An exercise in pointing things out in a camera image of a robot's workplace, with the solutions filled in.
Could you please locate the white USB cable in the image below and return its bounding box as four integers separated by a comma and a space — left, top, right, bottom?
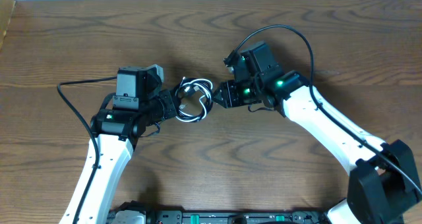
174, 78, 214, 123

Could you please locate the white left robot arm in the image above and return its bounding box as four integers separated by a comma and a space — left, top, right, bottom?
60, 90, 176, 223

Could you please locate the black USB cable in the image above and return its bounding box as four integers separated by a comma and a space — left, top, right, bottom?
173, 76, 215, 122

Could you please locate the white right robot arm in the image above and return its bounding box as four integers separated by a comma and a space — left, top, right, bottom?
212, 71, 421, 223

